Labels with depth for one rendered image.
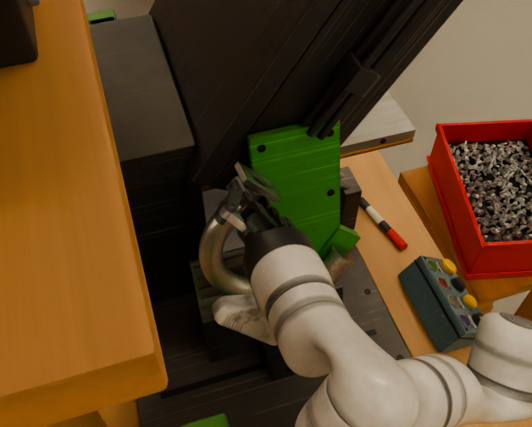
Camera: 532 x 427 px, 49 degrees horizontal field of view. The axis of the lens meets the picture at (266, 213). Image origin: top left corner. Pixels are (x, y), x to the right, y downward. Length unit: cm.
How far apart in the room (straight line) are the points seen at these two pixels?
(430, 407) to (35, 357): 35
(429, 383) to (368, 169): 71
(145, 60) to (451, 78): 222
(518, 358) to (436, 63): 240
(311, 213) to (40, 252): 54
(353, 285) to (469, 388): 47
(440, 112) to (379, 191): 163
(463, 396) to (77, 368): 39
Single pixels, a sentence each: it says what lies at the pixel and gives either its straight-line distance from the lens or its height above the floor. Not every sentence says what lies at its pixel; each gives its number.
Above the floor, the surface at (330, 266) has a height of 108.
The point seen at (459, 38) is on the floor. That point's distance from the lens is 321.
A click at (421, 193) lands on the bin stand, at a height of 80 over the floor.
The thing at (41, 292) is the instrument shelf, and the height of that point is 154.
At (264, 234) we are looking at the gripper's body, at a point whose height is 129.
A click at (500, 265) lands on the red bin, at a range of 117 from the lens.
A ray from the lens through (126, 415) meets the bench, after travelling 95.
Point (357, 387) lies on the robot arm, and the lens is 44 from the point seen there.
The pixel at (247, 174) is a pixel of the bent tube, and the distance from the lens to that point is 68.
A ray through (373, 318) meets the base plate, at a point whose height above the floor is 90.
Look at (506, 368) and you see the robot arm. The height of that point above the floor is 115.
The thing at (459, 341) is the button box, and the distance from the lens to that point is 96.
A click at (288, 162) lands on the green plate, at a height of 123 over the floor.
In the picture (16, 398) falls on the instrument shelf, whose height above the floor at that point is 154.
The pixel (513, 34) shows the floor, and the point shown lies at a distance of 333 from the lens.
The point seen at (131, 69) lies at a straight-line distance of 86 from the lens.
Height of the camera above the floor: 175
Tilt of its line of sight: 52 degrees down
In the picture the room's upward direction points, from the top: straight up
